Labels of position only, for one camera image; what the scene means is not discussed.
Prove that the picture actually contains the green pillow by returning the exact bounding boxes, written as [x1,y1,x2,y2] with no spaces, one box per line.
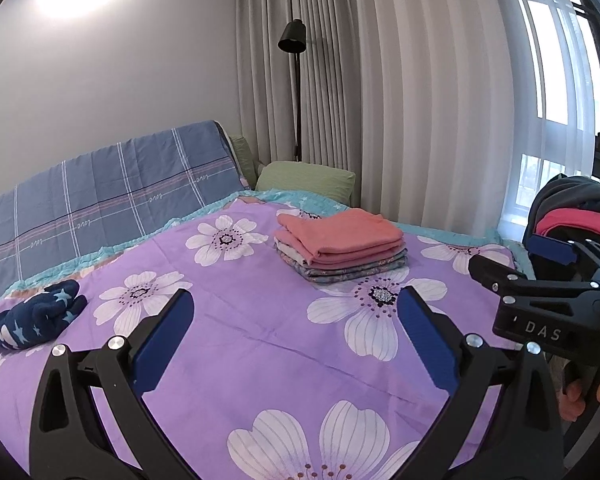
[229,135,259,192]
[255,160,357,207]

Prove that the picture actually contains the folded floral clothes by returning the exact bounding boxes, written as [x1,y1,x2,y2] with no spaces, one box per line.
[275,242,411,287]

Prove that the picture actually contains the black floor lamp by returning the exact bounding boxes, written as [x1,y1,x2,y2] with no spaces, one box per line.
[278,19,307,162]

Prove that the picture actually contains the pile of dark and pink clothes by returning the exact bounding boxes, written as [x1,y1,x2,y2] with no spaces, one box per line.
[524,174,600,281]

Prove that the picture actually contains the pink long-sleeved shirt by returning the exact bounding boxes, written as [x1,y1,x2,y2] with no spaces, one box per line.
[273,209,405,263]

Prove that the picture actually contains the navy star print cloth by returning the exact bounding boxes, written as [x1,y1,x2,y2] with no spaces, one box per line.
[0,280,88,351]

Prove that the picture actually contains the beige pleated curtain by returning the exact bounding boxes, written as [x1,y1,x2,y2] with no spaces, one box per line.
[235,0,520,231]

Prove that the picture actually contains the blue plaid quilt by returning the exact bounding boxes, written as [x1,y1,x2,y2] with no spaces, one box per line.
[0,120,253,306]

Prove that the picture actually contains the purple floral bedsheet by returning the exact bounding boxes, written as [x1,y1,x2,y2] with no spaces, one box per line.
[0,192,535,480]

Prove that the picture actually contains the person's right hand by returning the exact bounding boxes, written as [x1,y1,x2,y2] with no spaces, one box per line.
[558,373,600,423]

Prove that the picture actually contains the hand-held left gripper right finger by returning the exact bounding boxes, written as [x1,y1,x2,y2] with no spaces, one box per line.
[395,287,565,480]

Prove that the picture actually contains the folded pink garment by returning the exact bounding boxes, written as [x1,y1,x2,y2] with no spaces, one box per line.
[300,251,409,272]

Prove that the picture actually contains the sheer white curtain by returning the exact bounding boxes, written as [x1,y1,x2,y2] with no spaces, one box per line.
[500,0,600,223]

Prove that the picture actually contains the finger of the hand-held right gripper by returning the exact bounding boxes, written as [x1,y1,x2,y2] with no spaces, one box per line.
[468,255,600,304]
[531,235,589,266]

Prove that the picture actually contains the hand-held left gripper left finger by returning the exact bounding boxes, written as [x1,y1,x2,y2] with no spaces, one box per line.
[28,288,201,480]

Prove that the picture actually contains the red pink garment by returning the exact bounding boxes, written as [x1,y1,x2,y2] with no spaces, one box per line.
[536,211,600,238]

